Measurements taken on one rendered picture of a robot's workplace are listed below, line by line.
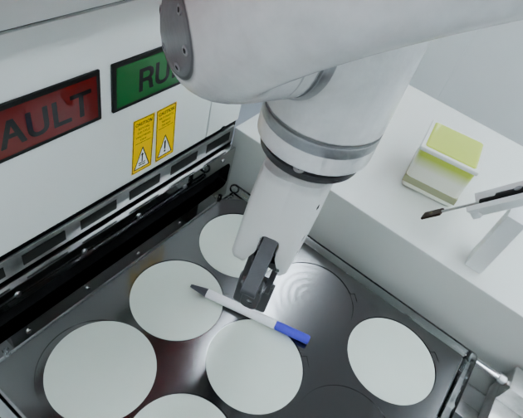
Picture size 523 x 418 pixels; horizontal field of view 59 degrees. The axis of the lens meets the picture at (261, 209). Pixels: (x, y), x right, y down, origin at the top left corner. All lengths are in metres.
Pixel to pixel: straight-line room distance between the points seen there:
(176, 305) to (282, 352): 0.12
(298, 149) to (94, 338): 0.29
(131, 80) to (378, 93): 0.23
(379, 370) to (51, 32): 0.43
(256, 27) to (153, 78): 0.28
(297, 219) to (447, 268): 0.28
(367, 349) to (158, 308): 0.23
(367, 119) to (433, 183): 0.35
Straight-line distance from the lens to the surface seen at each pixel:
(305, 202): 0.31
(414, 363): 0.56
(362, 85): 0.26
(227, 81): 0.21
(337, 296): 0.56
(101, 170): 0.47
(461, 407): 0.63
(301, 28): 0.16
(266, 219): 0.33
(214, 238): 0.57
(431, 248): 0.58
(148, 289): 0.52
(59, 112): 0.40
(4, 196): 0.42
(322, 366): 0.51
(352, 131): 0.28
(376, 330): 0.56
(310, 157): 0.29
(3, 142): 0.38
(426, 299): 0.61
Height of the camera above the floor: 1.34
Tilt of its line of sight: 45 degrees down
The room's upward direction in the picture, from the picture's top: 17 degrees clockwise
